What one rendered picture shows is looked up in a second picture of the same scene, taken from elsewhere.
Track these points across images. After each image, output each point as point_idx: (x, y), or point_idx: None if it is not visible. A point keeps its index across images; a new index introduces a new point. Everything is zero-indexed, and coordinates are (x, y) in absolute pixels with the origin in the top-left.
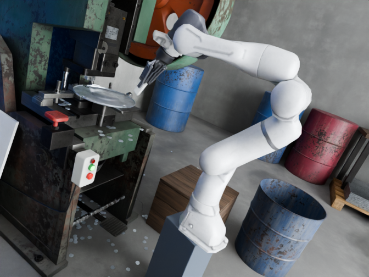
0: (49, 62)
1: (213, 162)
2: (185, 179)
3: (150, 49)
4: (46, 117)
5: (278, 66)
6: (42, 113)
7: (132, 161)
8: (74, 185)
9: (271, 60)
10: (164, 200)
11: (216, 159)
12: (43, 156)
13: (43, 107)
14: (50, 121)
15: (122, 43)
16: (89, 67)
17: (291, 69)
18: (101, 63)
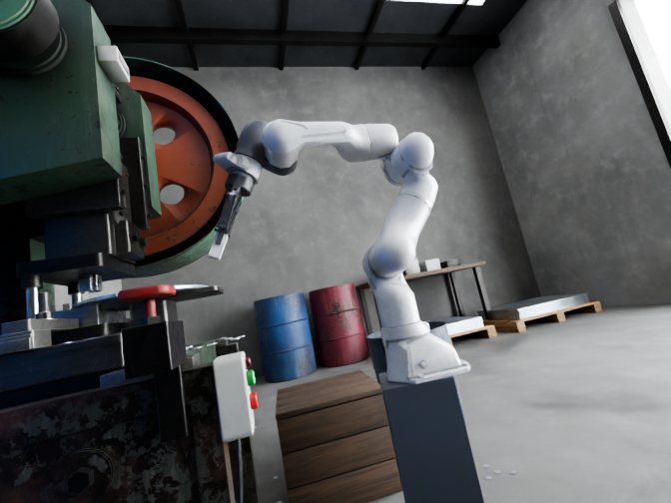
0: None
1: (406, 244)
2: (301, 396)
3: (157, 237)
4: (49, 377)
5: (386, 133)
6: (28, 376)
7: None
8: (226, 456)
9: (377, 130)
10: (304, 445)
11: (404, 240)
12: (94, 467)
13: (29, 358)
14: (67, 375)
15: (135, 214)
16: (103, 251)
17: (396, 133)
18: (127, 237)
